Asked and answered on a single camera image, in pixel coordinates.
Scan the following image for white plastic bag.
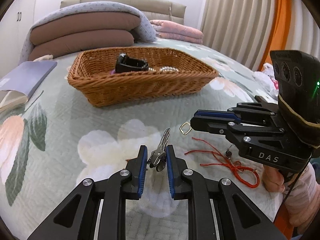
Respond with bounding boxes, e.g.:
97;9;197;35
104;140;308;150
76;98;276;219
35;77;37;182
253;63;279;103

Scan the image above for black cable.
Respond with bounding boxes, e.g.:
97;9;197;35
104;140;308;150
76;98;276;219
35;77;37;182
274;154;313;223

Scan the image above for right hand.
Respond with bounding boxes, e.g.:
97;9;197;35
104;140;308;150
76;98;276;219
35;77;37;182
262;165;285;193

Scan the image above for blue notebook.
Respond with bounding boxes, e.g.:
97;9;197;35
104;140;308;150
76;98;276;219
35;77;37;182
1;60;57;112

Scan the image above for beige curtain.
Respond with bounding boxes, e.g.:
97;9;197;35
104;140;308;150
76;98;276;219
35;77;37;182
201;0;319;71

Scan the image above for lower brown pillow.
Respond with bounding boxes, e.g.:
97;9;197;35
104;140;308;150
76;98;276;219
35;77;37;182
28;29;134;61

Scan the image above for orange curtain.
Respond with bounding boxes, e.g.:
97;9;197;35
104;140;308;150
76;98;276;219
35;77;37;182
258;0;292;71

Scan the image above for woven wicker basket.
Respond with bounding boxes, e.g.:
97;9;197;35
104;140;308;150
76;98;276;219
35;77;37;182
67;46;219;107

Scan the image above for brown pillow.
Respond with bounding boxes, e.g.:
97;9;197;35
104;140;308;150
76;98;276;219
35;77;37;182
30;12;141;45
28;29;134;61

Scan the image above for white wardrobe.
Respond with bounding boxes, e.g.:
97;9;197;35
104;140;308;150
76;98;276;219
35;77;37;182
1;0;36;68

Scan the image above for silver keys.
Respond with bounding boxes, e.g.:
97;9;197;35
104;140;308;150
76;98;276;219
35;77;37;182
147;128;170;172

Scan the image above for pink sleeved right forearm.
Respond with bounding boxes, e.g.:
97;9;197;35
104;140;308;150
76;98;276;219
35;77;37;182
285;163;319;235

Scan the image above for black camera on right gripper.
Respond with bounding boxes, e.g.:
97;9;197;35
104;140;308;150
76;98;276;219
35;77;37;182
269;49;320;146

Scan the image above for beige padded headboard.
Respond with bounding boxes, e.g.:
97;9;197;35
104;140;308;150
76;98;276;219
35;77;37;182
60;0;186;25

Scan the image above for blue-grey patterned blanket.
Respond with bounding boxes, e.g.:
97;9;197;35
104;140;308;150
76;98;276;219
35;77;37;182
18;1;157;64

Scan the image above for gold square ring charm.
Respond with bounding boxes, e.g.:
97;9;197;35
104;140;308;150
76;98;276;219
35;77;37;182
179;121;193;135

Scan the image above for upper brown pillow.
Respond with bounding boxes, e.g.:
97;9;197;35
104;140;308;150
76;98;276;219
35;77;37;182
30;12;141;45

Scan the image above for pink folded quilt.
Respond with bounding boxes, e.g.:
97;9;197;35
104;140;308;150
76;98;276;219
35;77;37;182
150;20;203;44

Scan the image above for clear bead bracelet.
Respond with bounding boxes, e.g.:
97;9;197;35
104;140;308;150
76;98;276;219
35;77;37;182
148;65;180;74

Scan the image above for floral green bedspread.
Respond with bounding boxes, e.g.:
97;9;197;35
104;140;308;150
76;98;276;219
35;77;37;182
0;37;283;240

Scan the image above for black smart watch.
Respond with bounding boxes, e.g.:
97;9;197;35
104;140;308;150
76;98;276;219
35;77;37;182
114;53;149;74

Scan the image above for red string bracelet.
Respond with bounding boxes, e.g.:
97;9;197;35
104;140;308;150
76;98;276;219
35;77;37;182
184;136;261;189

